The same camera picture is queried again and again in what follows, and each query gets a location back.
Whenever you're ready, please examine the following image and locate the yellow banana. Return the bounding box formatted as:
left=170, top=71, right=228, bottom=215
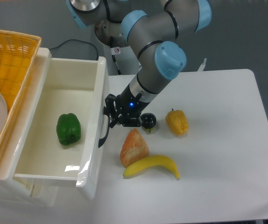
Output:
left=123, top=155, right=180, bottom=179

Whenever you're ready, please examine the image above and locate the green bell pepper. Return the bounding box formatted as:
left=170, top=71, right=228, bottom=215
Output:
left=56, top=113, right=81, bottom=146

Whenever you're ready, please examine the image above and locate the black top drawer handle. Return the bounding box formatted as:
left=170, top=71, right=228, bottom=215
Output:
left=98, top=115, right=110, bottom=148

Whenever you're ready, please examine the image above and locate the white drawer cabinet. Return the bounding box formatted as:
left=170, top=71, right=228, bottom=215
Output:
left=0, top=48, right=58, bottom=206

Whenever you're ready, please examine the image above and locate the orange woven basket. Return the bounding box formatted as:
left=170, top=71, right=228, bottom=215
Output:
left=0, top=29, right=42, bottom=150

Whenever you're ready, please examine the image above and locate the yellow bell pepper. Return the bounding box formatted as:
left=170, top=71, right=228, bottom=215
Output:
left=165, top=109, right=189, bottom=136

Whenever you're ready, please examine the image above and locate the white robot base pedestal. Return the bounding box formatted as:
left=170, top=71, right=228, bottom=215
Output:
left=94, top=20, right=141, bottom=76

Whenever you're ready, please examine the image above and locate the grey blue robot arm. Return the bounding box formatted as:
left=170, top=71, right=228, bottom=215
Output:
left=67, top=0, right=212, bottom=127

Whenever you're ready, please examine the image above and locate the metal table bracket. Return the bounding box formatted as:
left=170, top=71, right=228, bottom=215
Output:
left=197, top=58, right=207, bottom=72

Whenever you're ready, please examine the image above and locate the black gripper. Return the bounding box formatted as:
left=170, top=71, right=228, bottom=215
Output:
left=103, top=85, right=149, bottom=128

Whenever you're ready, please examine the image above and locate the orange peeled segment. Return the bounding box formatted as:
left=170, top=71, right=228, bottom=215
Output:
left=120, top=128, right=149, bottom=168

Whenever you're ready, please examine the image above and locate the black round fruit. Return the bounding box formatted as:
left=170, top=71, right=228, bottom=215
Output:
left=141, top=113, right=156, bottom=134

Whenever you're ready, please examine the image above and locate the black cable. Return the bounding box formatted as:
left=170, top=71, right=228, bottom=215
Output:
left=49, top=39, right=99, bottom=62

